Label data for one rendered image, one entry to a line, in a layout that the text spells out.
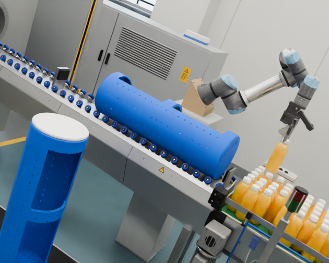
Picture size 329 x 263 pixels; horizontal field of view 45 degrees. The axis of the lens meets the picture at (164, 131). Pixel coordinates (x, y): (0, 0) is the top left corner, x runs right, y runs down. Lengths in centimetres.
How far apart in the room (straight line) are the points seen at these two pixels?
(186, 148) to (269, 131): 287
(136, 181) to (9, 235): 77
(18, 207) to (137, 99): 87
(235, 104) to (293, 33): 239
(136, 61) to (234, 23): 150
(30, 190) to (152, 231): 116
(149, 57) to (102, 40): 57
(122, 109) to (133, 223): 97
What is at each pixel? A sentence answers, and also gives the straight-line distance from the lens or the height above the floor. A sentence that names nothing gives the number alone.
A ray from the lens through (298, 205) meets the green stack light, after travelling 180.
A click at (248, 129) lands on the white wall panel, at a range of 501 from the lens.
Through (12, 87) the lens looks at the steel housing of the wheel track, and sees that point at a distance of 298.
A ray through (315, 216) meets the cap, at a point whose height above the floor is 109.
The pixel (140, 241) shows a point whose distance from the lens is 299.
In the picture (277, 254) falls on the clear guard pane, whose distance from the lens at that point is 202.
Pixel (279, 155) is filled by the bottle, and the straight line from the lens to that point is 219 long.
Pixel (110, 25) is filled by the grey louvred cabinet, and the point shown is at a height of 127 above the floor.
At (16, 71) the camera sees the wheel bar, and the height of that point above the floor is 93.
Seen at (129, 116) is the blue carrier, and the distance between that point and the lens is 234.
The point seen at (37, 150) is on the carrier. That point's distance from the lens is 194.
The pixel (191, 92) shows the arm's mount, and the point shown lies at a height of 126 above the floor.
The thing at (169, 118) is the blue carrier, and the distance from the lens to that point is 223.
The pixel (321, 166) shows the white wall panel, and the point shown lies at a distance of 497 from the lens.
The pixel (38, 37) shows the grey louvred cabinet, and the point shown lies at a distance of 480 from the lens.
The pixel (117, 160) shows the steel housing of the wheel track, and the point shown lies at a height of 77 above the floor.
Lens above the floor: 181
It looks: 19 degrees down
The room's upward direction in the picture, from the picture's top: 22 degrees clockwise
